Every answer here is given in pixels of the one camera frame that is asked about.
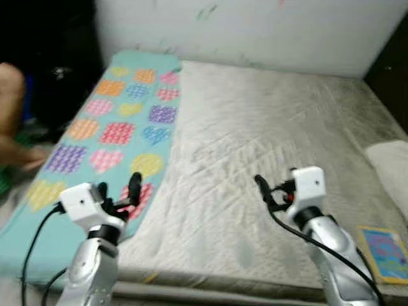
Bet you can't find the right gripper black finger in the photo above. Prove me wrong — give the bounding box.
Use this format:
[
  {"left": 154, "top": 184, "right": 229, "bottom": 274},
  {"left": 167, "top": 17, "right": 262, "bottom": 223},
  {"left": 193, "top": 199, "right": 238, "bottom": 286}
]
[{"left": 254, "top": 175, "right": 275, "bottom": 207}]

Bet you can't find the white pillow with black lettering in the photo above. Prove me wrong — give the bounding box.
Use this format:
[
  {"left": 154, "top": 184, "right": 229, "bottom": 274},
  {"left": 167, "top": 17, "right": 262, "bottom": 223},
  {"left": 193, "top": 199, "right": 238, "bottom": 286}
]
[{"left": 365, "top": 140, "right": 408, "bottom": 214}]

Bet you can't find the colourful children's picture book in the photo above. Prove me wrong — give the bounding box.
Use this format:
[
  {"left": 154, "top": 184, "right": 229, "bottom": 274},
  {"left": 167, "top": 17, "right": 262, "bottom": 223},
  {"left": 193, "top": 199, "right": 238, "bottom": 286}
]
[{"left": 357, "top": 226, "right": 408, "bottom": 284}]

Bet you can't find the white quilted patterned mattress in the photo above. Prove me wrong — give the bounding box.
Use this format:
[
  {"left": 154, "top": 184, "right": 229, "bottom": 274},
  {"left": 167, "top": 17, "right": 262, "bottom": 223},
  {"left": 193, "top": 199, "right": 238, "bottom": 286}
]
[{"left": 108, "top": 61, "right": 408, "bottom": 288}]

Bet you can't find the teal blanket with colourful shapes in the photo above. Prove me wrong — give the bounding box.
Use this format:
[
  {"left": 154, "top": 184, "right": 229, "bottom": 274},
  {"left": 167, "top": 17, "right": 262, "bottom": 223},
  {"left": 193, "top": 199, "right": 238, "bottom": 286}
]
[{"left": 0, "top": 51, "right": 184, "bottom": 281}]

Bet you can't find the grey patterned bed base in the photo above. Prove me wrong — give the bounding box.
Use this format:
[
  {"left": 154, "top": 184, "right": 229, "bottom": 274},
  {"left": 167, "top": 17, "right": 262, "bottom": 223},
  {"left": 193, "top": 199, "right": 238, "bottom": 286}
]
[{"left": 108, "top": 280, "right": 408, "bottom": 306}]

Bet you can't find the black tufted headboard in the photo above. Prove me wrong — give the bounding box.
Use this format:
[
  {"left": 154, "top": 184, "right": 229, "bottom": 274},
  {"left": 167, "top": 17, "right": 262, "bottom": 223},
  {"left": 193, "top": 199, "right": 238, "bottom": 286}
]
[{"left": 363, "top": 16, "right": 408, "bottom": 144}]

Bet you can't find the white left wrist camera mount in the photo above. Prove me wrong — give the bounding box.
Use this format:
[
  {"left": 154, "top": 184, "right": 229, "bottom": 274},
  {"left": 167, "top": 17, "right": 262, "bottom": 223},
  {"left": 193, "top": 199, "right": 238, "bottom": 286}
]
[{"left": 59, "top": 183, "right": 126, "bottom": 231}]

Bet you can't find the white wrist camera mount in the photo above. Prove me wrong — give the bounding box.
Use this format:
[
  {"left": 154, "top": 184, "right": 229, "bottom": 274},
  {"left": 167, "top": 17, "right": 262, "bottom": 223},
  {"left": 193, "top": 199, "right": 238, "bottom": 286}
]
[
  {"left": 284, "top": 167, "right": 327, "bottom": 229},
  {"left": 59, "top": 183, "right": 126, "bottom": 231}
]

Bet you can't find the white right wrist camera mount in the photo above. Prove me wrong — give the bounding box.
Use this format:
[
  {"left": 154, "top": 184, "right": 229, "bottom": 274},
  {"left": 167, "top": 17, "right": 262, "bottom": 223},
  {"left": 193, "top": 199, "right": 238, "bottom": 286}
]
[{"left": 284, "top": 167, "right": 327, "bottom": 229}]

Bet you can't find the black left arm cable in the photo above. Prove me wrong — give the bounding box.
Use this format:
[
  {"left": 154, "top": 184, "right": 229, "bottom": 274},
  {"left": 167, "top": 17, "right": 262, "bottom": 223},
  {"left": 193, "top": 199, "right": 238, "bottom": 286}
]
[{"left": 21, "top": 204, "right": 64, "bottom": 306}]

